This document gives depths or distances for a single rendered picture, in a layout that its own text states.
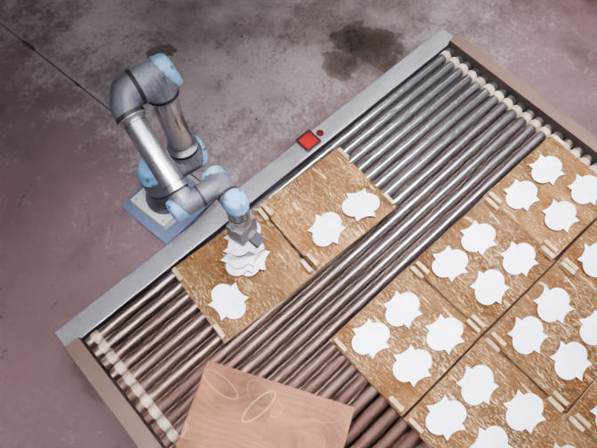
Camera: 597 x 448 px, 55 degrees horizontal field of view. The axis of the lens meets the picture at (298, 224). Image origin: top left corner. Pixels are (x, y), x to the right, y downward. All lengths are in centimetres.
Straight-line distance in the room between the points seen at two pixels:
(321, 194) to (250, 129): 137
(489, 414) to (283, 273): 85
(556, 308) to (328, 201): 92
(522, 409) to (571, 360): 25
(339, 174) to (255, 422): 100
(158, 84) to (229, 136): 171
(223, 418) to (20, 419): 154
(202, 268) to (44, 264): 144
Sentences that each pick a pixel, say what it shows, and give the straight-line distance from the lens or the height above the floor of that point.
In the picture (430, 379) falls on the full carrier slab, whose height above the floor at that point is 94.
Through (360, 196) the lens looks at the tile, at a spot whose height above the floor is 95.
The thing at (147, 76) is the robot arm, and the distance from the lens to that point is 187.
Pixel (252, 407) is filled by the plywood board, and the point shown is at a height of 104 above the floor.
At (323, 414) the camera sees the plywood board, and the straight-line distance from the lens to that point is 193.
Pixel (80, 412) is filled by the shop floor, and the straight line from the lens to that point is 317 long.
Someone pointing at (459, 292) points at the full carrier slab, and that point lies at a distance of 220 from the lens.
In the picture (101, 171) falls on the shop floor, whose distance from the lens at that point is 359.
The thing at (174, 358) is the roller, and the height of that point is 92.
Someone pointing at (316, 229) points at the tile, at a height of 95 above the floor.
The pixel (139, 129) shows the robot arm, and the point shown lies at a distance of 185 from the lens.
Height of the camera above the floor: 296
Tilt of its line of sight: 66 degrees down
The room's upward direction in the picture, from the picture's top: 1 degrees counter-clockwise
